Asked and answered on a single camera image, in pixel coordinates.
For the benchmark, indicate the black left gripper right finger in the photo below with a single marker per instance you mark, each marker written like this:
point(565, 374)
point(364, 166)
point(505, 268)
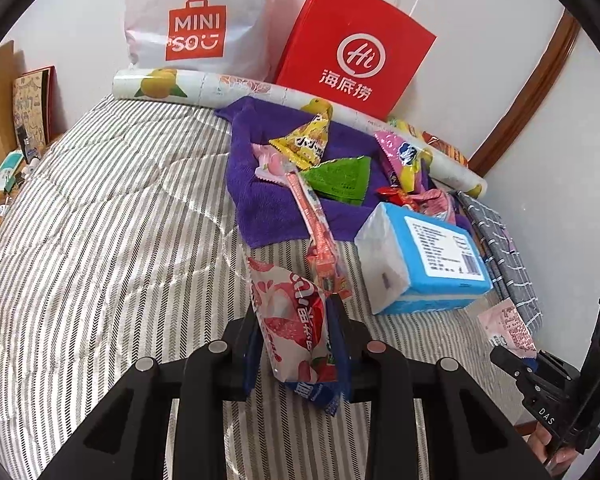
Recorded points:
point(422, 413)

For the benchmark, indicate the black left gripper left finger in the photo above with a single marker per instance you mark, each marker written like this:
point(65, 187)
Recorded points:
point(124, 436)

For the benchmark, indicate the blue snack packet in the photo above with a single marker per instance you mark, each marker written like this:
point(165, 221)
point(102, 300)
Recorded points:
point(324, 395)

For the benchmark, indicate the pink strawberry snack packet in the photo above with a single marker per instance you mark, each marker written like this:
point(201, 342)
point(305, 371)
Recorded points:
point(291, 312)

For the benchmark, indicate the long orange snack stick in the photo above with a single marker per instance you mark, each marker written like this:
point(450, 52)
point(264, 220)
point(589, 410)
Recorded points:
point(323, 256)

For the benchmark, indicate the pale pink printed packet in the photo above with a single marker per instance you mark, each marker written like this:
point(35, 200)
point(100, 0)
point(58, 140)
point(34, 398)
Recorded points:
point(504, 327)

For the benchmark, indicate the grey checked cloth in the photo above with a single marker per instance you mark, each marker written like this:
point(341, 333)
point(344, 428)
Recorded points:
point(509, 275)

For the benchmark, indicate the blue tissue pack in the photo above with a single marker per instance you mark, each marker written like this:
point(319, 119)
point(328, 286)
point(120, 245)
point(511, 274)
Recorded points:
point(414, 263)

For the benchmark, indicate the striped grey bed quilt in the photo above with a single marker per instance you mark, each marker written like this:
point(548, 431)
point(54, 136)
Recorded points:
point(125, 244)

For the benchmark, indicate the pink crumpled snack packet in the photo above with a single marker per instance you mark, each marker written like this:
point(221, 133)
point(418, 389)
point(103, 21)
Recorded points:
point(437, 204)

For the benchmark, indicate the red small snack packet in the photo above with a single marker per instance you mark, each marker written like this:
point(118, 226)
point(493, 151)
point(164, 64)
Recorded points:
point(396, 196)

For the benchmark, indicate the purple towel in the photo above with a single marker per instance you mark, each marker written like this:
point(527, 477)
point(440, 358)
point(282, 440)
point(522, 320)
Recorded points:
point(266, 212)

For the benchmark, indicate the fruit-patterned paper roll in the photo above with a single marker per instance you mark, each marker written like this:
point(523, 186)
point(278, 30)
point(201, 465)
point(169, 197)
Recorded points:
point(216, 91)

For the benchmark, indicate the pink and yellow snack packet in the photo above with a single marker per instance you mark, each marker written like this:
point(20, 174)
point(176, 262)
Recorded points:
point(405, 165)

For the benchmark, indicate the green triangular snack packet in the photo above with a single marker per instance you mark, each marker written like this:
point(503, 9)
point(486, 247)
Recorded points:
point(343, 179)

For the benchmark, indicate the orange snack bag behind roll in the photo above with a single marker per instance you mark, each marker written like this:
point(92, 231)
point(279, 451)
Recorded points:
point(444, 147)

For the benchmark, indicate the light pink candy packet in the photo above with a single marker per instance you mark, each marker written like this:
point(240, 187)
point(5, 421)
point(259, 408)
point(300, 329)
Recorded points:
point(273, 166)

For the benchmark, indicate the yellow triangular snack packet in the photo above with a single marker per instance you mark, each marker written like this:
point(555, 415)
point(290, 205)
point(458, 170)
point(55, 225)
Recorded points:
point(305, 146)

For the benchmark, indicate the framed picture card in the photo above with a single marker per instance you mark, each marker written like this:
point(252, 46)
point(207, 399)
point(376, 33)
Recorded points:
point(32, 101)

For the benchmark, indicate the red Haidilao paper bag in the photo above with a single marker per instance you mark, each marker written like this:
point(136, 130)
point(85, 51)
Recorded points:
point(359, 53)

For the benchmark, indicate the white Miniso plastic bag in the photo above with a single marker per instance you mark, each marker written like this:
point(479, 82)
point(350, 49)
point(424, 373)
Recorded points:
point(214, 36)

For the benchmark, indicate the brown wooden door frame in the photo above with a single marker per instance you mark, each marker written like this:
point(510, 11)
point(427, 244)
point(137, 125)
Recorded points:
point(530, 97)

